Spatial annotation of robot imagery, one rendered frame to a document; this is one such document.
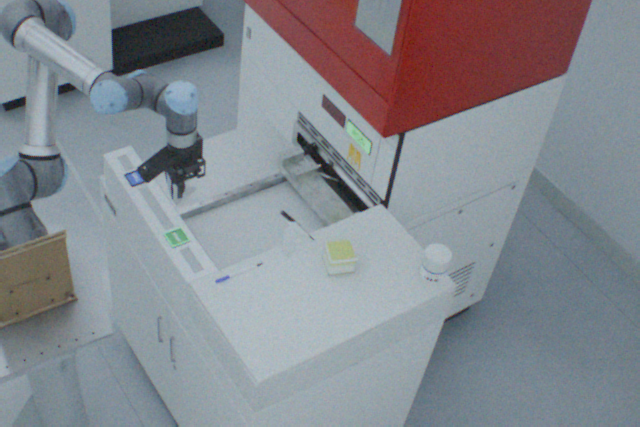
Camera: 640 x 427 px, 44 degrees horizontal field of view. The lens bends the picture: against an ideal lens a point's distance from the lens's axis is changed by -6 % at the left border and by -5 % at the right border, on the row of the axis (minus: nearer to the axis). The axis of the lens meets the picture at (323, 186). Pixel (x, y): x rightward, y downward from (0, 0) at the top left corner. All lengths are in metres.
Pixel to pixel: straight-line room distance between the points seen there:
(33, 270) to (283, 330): 0.66
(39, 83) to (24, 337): 0.67
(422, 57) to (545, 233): 1.95
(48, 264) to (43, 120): 0.38
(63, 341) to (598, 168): 2.49
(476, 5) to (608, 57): 1.54
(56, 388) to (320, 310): 0.91
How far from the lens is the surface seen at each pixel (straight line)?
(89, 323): 2.28
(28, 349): 2.25
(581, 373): 3.47
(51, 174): 2.27
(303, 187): 2.54
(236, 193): 2.55
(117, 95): 1.87
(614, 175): 3.78
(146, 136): 4.03
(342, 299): 2.16
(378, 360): 2.30
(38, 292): 2.25
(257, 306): 2.12
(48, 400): 2.68
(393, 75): 2.10
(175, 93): 1.92
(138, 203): 2.36
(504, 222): 3.07
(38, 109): 2.23
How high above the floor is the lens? 2.64
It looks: 44 degrees down
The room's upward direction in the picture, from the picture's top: 9 degrees clockwise
